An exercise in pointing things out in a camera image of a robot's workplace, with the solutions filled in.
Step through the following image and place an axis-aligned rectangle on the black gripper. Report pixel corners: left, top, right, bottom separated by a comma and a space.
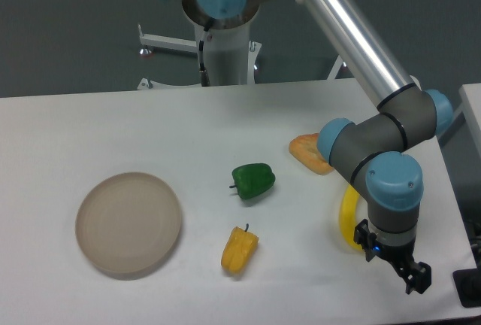
353, 219, 431, 294

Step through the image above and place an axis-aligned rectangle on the green bell pepper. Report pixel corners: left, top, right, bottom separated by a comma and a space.
229, 163, 276, 200

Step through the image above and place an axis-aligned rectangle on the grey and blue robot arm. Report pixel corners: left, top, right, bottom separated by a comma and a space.
182, 0, 452, 293

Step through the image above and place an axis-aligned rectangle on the yellow bell pepper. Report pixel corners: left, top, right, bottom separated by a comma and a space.
221, 223, 259, 275

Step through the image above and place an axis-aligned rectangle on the black device at edge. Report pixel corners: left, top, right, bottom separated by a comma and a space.
452, 269, 480, 308

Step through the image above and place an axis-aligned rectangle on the yellow banana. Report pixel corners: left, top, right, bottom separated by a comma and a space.
338, 185, 362, 252

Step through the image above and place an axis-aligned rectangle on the white side table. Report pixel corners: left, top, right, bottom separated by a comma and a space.
438, 83, 481, 153

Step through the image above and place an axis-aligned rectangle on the orange pumpkin slice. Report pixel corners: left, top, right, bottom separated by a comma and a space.
289, 133, 334, 175

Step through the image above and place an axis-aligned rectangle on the beige round plate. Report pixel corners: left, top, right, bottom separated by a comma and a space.
75, 172, 183, 280

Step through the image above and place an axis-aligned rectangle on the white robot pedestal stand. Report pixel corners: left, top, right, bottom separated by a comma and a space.
138, 0, 352, 90

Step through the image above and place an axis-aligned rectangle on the black base cable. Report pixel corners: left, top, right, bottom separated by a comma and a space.
198, 18, 216, 87

